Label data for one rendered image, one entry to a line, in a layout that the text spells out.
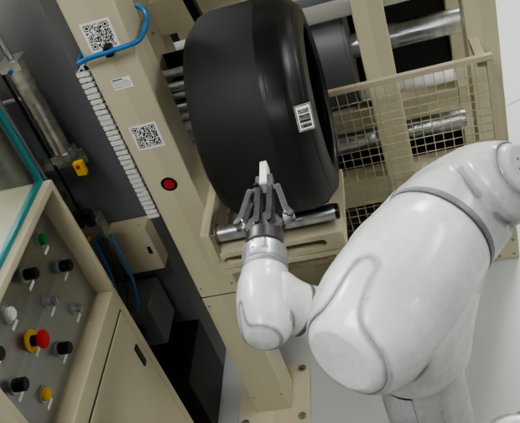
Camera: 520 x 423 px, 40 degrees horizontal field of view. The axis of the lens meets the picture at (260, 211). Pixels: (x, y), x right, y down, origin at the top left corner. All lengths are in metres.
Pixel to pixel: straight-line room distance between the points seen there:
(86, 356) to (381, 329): 1.23
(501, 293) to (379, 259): 2.16
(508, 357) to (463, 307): 1.90
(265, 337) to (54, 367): 0.65
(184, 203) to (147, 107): 0.31
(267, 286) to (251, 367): 1.21
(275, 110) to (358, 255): 0.92
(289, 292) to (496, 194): 0.59
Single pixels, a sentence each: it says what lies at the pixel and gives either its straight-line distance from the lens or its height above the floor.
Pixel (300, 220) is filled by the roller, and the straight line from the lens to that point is 1.89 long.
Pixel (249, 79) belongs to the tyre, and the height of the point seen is 1.37.
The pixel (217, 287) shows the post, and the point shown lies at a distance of 2.18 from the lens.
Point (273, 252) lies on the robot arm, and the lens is 1.32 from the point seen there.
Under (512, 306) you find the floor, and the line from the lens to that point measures 2.79.
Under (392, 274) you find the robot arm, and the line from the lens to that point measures 0.68.
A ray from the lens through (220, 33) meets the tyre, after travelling 1.70.
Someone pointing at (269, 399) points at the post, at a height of 0.08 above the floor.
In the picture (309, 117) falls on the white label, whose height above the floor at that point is 1.26.
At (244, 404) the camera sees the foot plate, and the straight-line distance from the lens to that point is 2.70.
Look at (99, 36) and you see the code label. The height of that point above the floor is 1.51.
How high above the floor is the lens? 2.07
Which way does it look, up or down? 36 degrees down
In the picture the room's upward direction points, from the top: 21 degrees counter-clockwise
